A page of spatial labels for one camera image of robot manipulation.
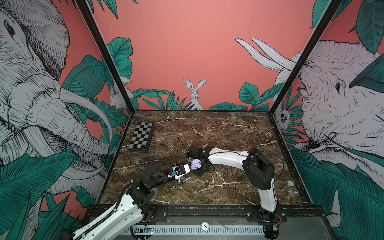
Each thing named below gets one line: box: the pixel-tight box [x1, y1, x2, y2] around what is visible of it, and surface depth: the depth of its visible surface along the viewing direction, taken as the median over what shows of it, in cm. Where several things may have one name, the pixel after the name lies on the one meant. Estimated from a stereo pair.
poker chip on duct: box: [201, 221, 209, 231], surface depth 72 cm
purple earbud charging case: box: [191, 158, 202, 170], surface depth 65 cm
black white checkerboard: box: [128, 121, 156, 153], surface depth 103 cm
